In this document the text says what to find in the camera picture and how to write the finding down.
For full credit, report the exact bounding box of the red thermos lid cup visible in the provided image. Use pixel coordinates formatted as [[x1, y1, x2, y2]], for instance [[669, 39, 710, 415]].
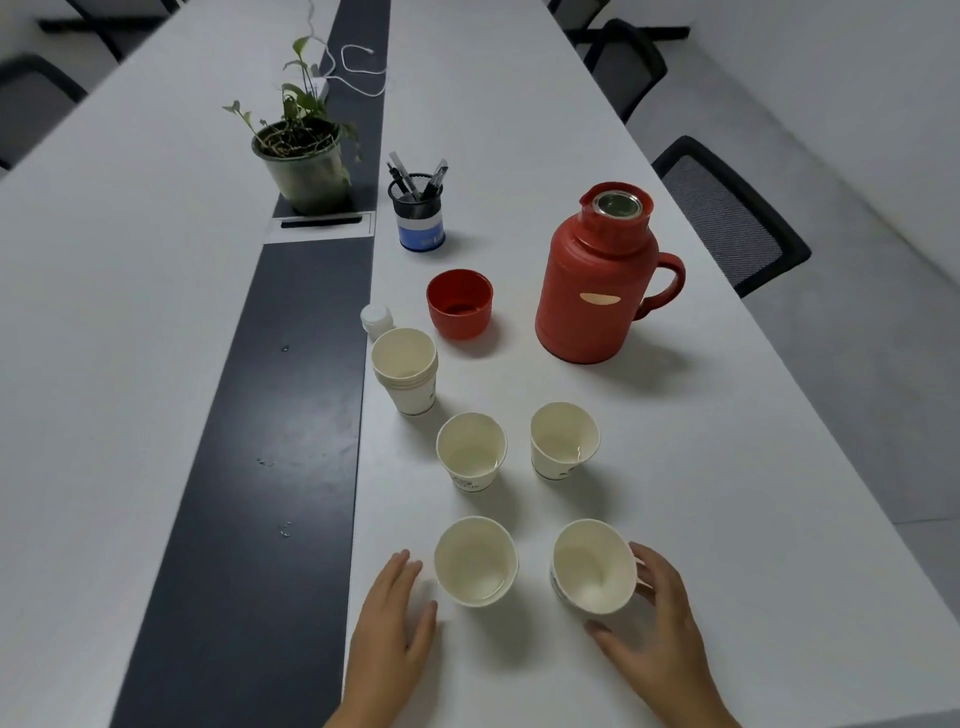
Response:
[[425, 269, 495, 341]]

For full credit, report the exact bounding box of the potted green plant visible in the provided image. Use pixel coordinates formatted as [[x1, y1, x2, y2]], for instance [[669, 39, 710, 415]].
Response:
[[222, 35, 361, 217]]

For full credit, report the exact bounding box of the black white marker pen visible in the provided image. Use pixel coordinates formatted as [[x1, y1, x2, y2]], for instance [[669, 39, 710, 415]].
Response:
[[386, 151, 418, 200]]

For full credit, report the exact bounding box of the stack of white paper cups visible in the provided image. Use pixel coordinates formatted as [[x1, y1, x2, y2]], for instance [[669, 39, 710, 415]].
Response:
[[370, 327, 439, 418]]

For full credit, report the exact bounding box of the person's right hand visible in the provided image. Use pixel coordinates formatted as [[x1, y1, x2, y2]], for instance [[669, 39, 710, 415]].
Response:
[[584, 541, 735, 721]]

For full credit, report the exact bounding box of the person's left hand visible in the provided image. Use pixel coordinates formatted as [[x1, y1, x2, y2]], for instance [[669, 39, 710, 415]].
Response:
[[343, 549, 439, 710]]

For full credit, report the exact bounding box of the white paper cup blue print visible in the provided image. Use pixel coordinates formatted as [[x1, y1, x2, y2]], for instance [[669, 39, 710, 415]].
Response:
[[433, 516, 520, 610], [436, 412, 508, 494], [549, 518, 640, 618], [530, 402, 601, 482]]

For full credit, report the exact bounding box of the silver table cable hatch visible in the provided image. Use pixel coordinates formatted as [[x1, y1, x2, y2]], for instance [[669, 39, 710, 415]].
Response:
[[263, 211, 375, 245]]

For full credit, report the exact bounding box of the red thermos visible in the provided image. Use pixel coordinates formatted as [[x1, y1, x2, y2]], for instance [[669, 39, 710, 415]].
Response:
[[534, 181, 687, 366]]

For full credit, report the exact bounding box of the white conference table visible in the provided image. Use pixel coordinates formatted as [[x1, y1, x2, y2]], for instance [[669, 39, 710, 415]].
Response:
[[0, 0, 960, 728]]

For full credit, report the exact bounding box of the black mesh pen holder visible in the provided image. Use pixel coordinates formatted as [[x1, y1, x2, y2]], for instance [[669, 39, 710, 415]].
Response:
[[387, 178, 447, 253]]

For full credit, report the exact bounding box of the black mesh office chair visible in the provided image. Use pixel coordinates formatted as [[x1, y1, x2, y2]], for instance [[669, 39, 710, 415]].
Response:
[[37, 0, 181, 63], [0, 53, 88, 170], [651, 135, 813, 300], [547, 0, 613, 31], [581, 18, 669, 125]]

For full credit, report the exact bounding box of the white charging cable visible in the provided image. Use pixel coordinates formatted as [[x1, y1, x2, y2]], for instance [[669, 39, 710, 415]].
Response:
[[326, 43, 388, 99]]

